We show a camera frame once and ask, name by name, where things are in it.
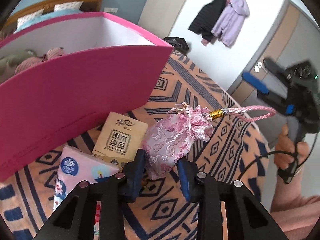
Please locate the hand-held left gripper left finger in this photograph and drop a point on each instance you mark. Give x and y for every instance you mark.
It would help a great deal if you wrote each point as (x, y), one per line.
(137, 180)

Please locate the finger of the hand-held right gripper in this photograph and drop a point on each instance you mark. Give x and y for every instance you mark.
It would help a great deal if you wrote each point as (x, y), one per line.
(255, 83)
(275, 68)

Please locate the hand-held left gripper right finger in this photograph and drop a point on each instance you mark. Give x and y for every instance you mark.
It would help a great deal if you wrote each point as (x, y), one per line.
(186, 182)

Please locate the beige tissue pack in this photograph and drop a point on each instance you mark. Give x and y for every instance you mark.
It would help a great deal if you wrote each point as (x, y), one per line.
(120, 137)

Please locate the floral tissue pack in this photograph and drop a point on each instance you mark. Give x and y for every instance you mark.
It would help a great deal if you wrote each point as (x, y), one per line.
(82, 162)

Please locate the pink cardboard box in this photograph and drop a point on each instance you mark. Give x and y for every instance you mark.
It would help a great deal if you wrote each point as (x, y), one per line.
(75, 105)

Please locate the pink knitted plush bear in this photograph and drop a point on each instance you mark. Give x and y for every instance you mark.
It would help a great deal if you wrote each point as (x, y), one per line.
(30, 63)

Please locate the green plush toy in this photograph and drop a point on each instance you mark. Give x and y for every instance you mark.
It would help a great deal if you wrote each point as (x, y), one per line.
(12, 62)

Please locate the person's right forearm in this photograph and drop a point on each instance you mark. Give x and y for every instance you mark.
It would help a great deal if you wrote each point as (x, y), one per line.
(295, 210)

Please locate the person's right hand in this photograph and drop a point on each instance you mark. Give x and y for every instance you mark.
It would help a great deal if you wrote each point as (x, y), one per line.
(283, 150)

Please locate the beige panel door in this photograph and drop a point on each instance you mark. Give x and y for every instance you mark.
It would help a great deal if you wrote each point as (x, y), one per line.
(285, 30)

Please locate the orange patterned blanket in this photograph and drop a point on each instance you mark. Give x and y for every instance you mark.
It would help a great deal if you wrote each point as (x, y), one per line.
(225, 142)

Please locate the pink garment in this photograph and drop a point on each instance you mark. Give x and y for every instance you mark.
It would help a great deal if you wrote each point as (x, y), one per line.
(207, 41)

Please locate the purple hoodie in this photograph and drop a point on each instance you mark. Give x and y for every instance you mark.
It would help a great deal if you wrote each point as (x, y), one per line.
(230, 22)

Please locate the black jacket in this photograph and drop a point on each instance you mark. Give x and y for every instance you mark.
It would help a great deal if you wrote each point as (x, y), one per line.
(207, 17)

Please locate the beige wardrobe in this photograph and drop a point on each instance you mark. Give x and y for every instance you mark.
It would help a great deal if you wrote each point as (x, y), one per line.
(162, 5)

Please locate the blue floral duvet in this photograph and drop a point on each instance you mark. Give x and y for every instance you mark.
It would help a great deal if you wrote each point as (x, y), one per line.
(50, 16)

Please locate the white floral pillow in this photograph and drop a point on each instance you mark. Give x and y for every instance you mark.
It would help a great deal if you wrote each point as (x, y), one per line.
(68, 6)
(30, 18)

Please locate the wooden headboard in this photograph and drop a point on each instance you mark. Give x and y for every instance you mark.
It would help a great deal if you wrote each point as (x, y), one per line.
(75, 1)

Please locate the white wall socket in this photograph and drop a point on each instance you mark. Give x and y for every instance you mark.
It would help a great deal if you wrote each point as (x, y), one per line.
(110, 9)

